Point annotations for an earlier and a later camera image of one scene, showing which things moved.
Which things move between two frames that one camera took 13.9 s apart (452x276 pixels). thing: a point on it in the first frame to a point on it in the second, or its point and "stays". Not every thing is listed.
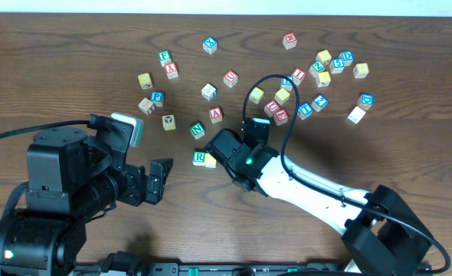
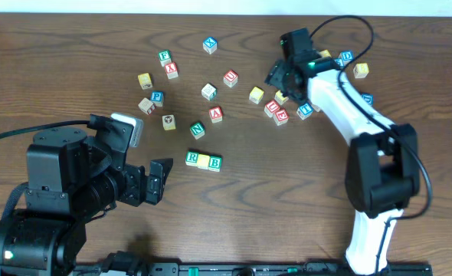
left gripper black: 135,184 stays
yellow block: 282,95 stays
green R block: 198,156 to 191,159
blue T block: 304,111 stays
